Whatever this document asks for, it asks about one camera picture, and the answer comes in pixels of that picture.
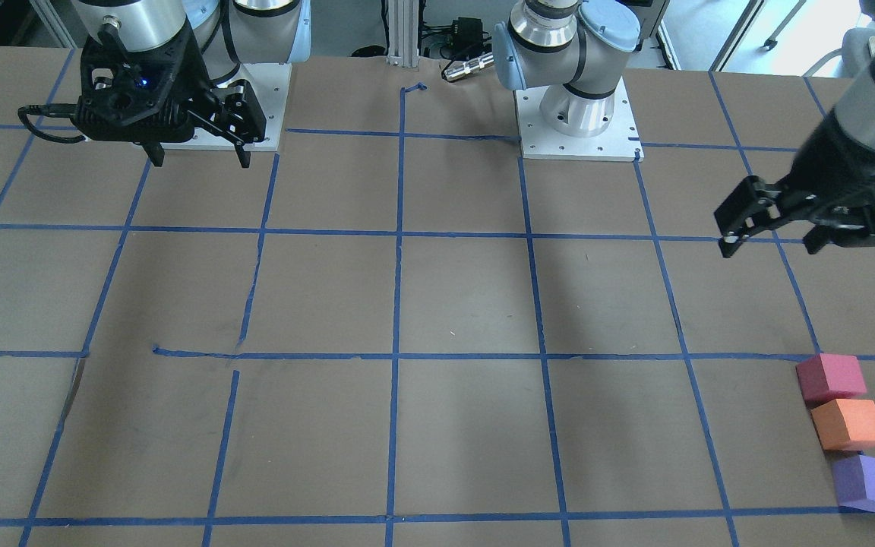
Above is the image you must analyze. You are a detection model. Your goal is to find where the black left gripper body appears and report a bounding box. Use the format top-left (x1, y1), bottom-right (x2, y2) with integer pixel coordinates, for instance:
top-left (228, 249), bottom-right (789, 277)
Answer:
top-left (784, 110), bottom-right (875, 247)

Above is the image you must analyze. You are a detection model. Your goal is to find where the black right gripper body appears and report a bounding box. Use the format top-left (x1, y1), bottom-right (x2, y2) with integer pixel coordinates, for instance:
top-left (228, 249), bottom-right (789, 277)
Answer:
top-left (172, 75), bottom-right (216, 138)

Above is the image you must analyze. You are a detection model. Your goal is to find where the orange foam cube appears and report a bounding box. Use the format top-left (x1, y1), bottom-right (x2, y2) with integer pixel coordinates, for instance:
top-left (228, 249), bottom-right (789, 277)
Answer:
top-left (811, 399), bottom-right (875, 451)

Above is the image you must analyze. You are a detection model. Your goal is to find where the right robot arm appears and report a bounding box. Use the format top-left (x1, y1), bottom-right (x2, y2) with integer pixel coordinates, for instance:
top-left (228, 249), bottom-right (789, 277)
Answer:
top-left (71, 1), bottom-right (312, 169)

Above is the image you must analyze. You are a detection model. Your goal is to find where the red foam cube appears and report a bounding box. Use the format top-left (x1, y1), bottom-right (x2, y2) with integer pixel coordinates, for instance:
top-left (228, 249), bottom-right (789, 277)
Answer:
top-left (795, 353), bottom-right (867, 404)

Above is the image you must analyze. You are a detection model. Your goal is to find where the purple foam cube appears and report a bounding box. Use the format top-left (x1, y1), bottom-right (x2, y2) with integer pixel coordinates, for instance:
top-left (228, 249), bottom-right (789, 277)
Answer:
top-left (831, 454), bottom-right (875, 513)

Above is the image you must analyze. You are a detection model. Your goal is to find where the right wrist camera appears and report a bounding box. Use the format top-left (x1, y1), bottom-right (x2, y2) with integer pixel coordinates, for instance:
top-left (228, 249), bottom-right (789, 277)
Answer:
top-left (17, 15), bottom-right (209, 149)

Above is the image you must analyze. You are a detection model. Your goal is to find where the aluminium frame post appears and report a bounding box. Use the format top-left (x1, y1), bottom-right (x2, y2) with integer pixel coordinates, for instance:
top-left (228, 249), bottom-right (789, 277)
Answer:
top-left (383, 0), bottom-right (422, 70)

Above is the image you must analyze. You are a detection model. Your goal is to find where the silver cable connector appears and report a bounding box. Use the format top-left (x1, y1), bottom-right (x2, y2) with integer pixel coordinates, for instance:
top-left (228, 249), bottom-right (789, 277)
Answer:
top-left (441, 52), bottom-right (495, 83)

